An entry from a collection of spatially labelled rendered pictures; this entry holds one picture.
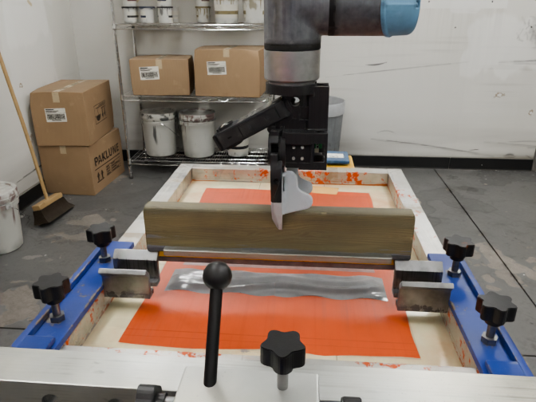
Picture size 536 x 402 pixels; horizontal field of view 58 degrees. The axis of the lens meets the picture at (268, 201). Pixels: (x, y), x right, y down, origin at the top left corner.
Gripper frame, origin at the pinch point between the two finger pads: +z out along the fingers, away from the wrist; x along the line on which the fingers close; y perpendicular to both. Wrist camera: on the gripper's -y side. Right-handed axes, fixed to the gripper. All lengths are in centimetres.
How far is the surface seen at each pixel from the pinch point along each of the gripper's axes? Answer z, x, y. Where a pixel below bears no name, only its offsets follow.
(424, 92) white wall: 43, 362, 104
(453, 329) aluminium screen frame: 11.8, -10.3, 25.2
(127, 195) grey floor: 109, 275, -135
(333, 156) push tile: 12, 71, 12
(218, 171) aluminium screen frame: 11, 52, -18
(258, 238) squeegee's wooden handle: 3.2, -1.5, -2.5
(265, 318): 13.6, -7.3, -1.1
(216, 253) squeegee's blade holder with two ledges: 5.2, -2.9, -8.9
